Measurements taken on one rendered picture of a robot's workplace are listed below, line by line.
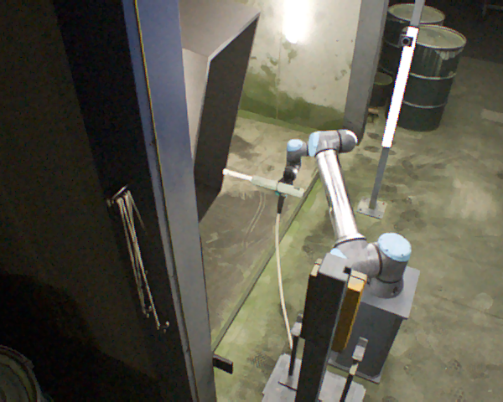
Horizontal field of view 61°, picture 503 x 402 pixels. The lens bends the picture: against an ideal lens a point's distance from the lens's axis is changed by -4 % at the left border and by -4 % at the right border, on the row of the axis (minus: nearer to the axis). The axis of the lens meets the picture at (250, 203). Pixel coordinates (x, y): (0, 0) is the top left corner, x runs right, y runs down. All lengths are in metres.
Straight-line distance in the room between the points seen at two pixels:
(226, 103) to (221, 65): 0.22
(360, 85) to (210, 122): 1.72
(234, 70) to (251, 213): 1.29
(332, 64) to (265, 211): 1.41
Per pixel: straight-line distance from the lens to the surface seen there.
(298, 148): 2.72
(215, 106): 2.55
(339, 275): 0.87
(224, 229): 3.22
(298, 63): 4.06
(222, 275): 2.93
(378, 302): 2.14
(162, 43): 1.00
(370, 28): 3.77
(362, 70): 3.91
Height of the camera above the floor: 2.30
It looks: 41 degrees down
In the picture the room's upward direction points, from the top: 1 degrees clockwise
